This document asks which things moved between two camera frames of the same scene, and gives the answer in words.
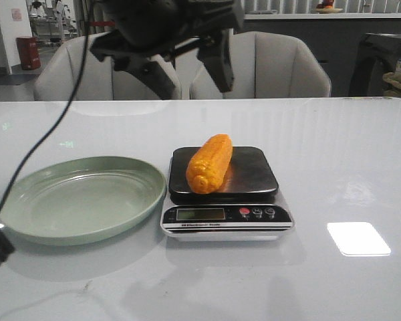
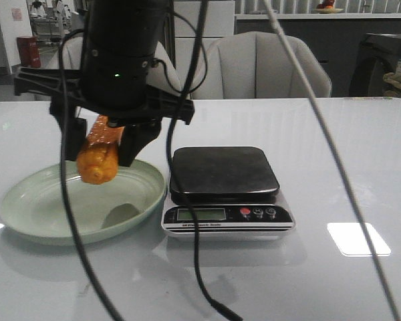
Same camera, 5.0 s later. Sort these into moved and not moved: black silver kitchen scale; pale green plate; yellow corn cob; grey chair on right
Moved: yellow corn cob
Not moved: black silver kitchen scale; grey chair on right; pale green plate
